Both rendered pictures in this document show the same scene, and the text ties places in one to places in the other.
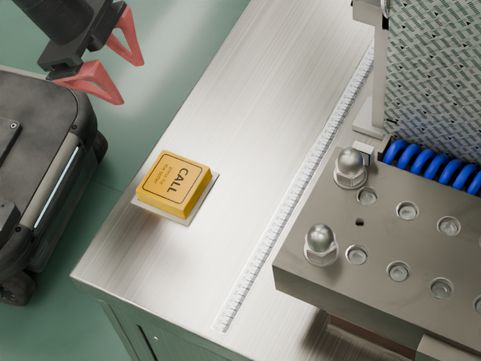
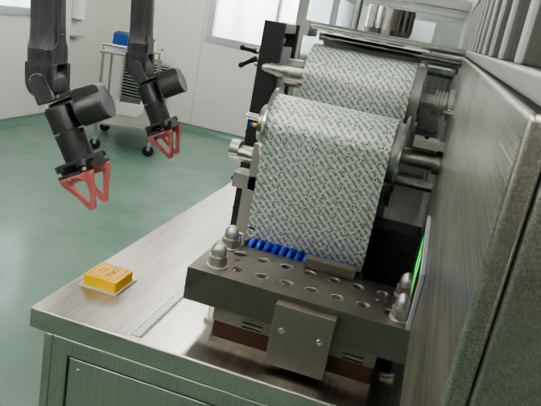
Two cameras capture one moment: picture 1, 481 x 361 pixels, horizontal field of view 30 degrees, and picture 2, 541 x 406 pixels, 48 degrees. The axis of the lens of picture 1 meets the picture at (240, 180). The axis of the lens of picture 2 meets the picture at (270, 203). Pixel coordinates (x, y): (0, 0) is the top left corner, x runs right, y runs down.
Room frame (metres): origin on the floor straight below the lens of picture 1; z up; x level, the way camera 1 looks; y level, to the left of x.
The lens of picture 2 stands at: (-0.50, 0.27, 1.46)
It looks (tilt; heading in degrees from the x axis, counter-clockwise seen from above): 17 degrees down; 336
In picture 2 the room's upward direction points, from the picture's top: 11 degrees clockwise
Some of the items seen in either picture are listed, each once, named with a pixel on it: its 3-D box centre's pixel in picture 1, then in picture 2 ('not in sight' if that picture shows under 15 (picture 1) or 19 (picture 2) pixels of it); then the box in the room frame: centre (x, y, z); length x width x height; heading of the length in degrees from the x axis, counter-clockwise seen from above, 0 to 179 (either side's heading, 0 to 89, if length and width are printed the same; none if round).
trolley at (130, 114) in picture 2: not in sight; (130, 91); (5.44, -0.72, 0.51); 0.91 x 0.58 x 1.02; 167
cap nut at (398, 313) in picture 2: not in sight; (402, 305); (0.23, -0.32, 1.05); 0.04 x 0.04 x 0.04
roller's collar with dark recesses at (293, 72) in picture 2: not in sight; (299, 74); (0.82, -0.33, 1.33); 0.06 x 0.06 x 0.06; 53
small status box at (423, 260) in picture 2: not in sight; (419, 265); (0.10, -0.23, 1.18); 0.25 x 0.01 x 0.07; 143
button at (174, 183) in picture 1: (174, 183); (108, 277); (0.62, 0.08, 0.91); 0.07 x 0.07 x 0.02; 53
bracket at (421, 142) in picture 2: not in sight; (429, 142); (0.43, -0.44, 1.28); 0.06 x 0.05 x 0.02; 53
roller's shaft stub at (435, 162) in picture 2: not in sight; (421, 159); (0.43, -0.43, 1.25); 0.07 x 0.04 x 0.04; 53
